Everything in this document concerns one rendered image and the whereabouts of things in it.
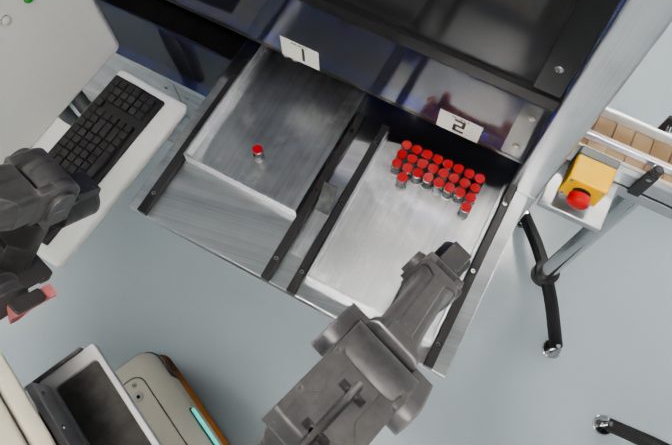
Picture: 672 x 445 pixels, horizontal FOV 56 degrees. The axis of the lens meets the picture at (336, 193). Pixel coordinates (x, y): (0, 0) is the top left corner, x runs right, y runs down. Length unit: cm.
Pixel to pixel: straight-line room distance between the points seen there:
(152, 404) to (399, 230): 91
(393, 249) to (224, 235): 33
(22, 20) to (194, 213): 49
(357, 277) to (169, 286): 109
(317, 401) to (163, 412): 132
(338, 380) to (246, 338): 157
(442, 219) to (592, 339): 107
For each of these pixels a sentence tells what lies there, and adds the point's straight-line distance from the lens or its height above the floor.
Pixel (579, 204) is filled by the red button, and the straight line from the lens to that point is 121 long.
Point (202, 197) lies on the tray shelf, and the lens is 130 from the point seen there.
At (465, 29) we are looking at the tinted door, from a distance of 100.
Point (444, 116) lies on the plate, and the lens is 120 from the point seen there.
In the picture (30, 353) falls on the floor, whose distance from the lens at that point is 231.
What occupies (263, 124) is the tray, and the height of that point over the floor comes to 88.
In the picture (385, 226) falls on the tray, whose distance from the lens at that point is 125.
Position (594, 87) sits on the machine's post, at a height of 128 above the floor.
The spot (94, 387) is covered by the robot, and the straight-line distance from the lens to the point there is 110.
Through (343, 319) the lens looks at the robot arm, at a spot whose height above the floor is 149.
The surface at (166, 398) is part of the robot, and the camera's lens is 185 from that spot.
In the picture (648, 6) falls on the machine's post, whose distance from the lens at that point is 86.
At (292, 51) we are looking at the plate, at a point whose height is 102.
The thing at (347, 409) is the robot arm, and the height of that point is 151.
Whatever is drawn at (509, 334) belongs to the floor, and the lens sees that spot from 216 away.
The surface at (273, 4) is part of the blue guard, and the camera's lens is 120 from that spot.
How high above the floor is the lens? 206
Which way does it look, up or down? 68 degrees down
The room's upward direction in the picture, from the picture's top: 1 degrees counter-clockwise
